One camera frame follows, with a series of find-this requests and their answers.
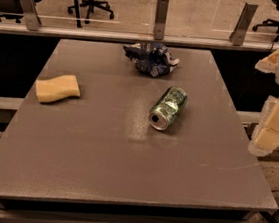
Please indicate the crumpled blue chip bag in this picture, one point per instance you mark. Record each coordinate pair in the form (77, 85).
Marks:
(153, 59)

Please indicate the green soda can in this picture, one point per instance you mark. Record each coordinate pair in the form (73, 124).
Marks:
(166, 109)

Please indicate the yellow sponge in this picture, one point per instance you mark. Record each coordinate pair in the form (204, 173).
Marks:
(58, 88)

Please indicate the right metal bracket post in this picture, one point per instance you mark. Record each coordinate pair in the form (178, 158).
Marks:
(239, 33)

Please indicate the metal rail barrier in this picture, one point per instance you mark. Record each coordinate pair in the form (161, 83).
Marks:
(123, 37)

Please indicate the black office chair left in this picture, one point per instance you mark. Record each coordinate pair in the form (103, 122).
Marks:
(93, 4)

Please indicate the metal bracket post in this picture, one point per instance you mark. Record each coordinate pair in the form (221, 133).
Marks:
(160, 19)
(239, 33)
(30, 15)

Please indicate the left metal bracket post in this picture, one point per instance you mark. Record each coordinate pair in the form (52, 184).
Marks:
(30, 15)

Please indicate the middle metal bracket post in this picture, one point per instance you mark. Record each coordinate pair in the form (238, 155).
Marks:
(160, 19)

